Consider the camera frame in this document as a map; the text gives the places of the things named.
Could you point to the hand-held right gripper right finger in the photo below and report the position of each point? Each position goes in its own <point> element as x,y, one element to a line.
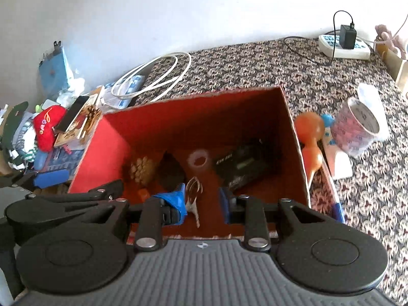
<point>224,205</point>

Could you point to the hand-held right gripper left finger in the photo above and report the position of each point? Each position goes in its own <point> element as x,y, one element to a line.
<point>174,204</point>

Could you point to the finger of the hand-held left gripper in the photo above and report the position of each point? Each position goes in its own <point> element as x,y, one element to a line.
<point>95,193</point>

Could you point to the silver metal hand tool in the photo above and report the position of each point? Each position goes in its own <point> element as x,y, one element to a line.
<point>193,197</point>

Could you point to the orange cylinder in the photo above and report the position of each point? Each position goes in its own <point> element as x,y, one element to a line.
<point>143,194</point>

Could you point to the black rectangular box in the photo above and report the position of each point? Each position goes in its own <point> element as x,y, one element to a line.
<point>244,165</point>

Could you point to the large golden pine cone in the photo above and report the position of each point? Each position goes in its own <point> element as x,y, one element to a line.
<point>143,169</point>

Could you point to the clear tape roll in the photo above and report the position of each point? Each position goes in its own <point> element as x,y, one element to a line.
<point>198,159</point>

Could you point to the red cardboard box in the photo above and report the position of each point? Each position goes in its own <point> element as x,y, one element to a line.
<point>204,121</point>

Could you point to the blue patterned cloth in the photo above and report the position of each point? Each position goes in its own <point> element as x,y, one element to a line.
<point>67,159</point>

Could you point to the bright blue box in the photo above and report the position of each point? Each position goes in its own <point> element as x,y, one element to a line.
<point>51,178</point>

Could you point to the blue plastic object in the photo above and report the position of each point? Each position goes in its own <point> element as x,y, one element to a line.
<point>40,163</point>

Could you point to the picture book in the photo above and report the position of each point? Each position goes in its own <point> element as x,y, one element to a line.
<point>78,130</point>

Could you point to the small pine cone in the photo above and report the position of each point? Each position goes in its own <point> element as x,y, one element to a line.
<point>93,113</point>

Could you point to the red plush heart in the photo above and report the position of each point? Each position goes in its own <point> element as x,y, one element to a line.
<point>47,126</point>

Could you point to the black phone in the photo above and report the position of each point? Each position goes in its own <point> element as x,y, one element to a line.
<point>73,113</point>

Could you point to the green white striped cloth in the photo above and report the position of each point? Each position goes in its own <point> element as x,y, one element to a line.
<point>16,134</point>

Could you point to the blue white paper packet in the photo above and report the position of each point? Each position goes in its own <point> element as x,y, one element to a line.
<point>127,91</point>

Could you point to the brown gourd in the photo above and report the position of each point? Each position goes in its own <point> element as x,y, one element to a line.
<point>309,134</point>

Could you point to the blue capped white marker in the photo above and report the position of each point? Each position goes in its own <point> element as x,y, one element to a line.
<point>338,212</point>

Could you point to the white tube with blue cap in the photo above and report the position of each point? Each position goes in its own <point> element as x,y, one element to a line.
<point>339,162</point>

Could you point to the floral patterned tablecloth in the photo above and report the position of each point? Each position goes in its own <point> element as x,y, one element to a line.
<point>255,67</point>

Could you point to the printed clear plastic cup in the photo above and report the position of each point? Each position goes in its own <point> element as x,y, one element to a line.
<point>357,127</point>

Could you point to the white power strip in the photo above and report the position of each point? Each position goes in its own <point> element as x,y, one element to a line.
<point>360,49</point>

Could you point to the black power adapter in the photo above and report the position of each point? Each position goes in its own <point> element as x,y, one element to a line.
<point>348,36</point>

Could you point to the wooden holder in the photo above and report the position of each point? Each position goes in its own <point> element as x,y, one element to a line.
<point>395,63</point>

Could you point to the pink plush toy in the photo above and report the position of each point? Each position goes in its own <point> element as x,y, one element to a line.
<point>387,36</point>

